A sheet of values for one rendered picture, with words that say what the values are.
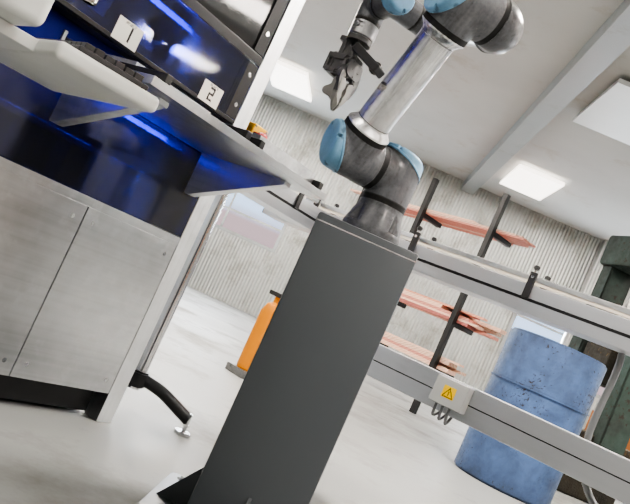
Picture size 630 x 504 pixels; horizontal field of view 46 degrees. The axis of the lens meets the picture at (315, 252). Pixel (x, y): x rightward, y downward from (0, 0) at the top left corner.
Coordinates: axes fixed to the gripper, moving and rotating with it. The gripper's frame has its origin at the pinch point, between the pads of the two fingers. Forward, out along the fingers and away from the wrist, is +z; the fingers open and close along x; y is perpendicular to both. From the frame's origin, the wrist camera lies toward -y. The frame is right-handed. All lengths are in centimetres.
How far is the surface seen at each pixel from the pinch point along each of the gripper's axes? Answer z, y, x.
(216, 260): 55, 669, -721
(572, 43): -216, 113, -377
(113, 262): 63, 39, 13
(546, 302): 20, -46, -82
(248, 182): 27.4, 16.9, 0.5
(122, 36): 9, 39, 42
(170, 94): 23, -1, 53
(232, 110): 7.6, 38.9, -3.7
